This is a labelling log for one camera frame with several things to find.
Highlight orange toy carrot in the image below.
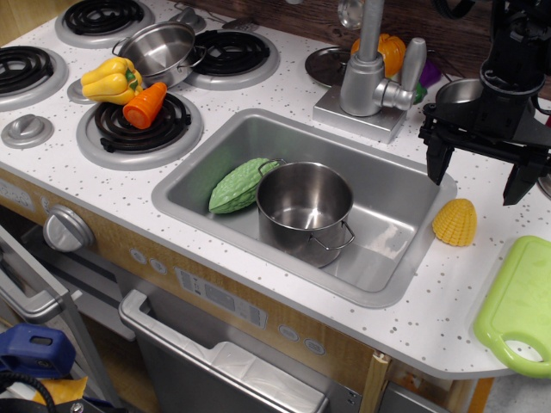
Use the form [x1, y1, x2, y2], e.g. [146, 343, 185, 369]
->
[122, 82, 168, 130]

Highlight steel pot in sink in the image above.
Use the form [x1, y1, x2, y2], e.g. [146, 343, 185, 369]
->
[256, 162, 356, 268]

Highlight grey stove top knob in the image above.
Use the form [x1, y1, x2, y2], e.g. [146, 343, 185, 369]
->
[1, 114, 53, 149]

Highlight yellow toy bell pepper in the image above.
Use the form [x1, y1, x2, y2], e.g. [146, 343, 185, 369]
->
[80, 57, 143, 106]

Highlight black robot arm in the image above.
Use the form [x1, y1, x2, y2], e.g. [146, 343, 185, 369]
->
[419, 1, 550, 206]

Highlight front right stove burner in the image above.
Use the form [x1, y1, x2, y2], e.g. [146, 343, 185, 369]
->
[77, 93, 203, 171]

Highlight blue clamp device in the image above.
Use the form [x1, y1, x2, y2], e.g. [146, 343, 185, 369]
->
[1, 324, 76, 379]

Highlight back right stove burner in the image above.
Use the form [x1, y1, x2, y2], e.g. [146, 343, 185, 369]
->
[185, 29, 280, 91]

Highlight green toy bitter gourd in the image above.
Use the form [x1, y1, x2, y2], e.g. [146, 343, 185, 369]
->
[208, 158, 280, 214]

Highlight orange toy pumpkin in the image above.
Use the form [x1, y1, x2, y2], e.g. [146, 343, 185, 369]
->
[377, 34, 406, 78]

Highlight silver oven door handle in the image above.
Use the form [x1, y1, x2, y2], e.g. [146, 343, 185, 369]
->
[0, 240, 70, 324]

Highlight purple toy eggplant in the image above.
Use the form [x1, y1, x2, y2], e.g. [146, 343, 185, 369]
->
[419, 59, 442, 88]

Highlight grey back stove knob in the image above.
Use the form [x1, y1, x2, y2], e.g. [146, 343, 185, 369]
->
[169, 6, 207, 33]

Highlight steel pot lid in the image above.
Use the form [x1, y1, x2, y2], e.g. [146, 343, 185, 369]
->
[305, 46, 350, 87]

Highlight black cable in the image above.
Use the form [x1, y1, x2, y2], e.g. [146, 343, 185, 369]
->
[0, 370, 57, 413]

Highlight silver oven dial knob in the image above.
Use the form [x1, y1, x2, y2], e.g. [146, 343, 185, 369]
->
[42, 205, 96, 252]

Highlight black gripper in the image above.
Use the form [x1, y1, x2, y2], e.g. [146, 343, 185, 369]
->
[419, 68, 550, 206]

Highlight small steel pot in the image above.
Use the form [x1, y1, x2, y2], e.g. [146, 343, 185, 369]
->
[436, 78, 483, 105]

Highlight front left stove burner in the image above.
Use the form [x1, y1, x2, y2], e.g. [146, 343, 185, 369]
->
[1, 46, 69, 112]

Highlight yellow toy corn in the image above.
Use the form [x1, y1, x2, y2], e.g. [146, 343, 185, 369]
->
[432, 199, 478, 247]

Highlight stove burner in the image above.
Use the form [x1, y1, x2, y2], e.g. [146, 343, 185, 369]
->
[185, 29, 280, 91]
[77, 93, 203, 171]
[54, 0, 155, 49]
[1, 46, 69, 112]

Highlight back left stove burner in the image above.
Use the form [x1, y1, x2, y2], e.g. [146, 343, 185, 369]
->
[54, 0, 155, 49]

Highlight steel pan on stove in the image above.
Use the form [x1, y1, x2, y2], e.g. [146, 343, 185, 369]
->
[112, 22, 207, 88]

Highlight grey stove knob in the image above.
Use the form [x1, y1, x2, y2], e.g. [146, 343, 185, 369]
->
[169, 6, 207, 33]
[1, 114, 53, 149]

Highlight silver dishwasher door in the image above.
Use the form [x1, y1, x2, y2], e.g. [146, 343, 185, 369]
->
[119, 289, 362, 412]

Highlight green plastic cutting board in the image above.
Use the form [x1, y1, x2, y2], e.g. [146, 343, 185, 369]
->
[474, 236, 550, 379]

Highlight silver toy faucet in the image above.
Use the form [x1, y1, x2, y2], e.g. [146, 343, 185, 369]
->
[313, 0, 427, 144]

